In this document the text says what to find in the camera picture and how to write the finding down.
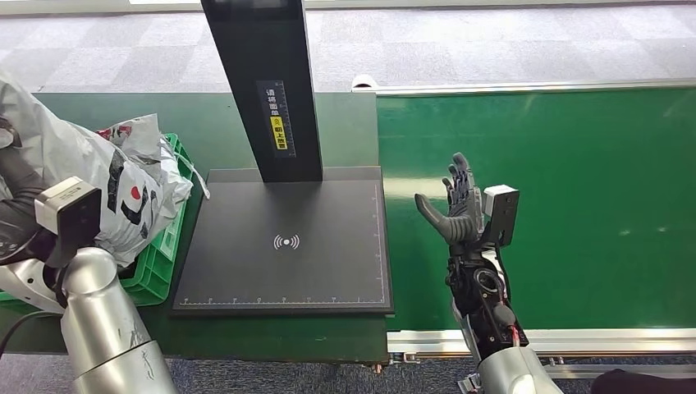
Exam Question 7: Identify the black scanner base plate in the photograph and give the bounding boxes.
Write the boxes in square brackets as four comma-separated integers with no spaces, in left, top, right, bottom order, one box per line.
[171,165,394,318]

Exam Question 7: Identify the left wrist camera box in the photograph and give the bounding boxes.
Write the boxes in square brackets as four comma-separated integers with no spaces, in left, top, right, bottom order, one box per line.
[34,176,103,268]

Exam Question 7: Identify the black scanner column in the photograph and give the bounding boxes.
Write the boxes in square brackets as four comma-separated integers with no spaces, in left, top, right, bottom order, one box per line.
[199,0,324,184]

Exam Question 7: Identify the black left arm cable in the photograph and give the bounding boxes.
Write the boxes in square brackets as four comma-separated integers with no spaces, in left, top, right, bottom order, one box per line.
[0,309,58,360]

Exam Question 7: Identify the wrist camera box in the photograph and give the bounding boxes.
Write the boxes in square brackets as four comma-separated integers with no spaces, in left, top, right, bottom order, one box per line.
[482,185,520,249]
[34,176,103,268]

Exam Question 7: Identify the green conveyor belt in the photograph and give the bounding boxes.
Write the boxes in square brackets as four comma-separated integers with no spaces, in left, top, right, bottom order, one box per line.
[376,86,696,332]

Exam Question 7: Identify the dark rounded object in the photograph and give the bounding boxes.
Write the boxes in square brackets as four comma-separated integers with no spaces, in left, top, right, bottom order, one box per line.
[589,369,696,394]

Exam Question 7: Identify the aluminium conveyor side rail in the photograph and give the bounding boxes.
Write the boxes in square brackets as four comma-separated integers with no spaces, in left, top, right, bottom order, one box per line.
[350,73,696,97]
[387,328,696,358]

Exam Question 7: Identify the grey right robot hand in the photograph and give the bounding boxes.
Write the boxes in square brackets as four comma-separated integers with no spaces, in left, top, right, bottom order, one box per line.
[414,152,485,245]

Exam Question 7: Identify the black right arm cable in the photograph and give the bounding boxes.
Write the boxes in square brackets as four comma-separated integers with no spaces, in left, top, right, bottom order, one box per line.
[492,245,513,307]

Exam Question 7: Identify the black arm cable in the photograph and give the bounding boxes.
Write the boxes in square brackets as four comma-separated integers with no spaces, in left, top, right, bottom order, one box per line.
[0,309,58,360]
[492,245,513,307]

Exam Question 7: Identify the green plastic crate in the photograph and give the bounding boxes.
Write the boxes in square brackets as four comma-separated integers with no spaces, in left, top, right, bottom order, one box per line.
[0,133,195,317]

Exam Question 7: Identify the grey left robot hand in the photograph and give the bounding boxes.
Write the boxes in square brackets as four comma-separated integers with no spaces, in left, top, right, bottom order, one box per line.
[0,117,53,266]

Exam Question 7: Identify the grey mailer bag red label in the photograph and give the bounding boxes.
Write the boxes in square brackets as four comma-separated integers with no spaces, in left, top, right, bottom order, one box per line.
[0,71,167,268]

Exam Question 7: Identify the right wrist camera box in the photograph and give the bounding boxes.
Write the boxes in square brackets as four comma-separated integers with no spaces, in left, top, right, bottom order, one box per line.
[482,185,520,249]

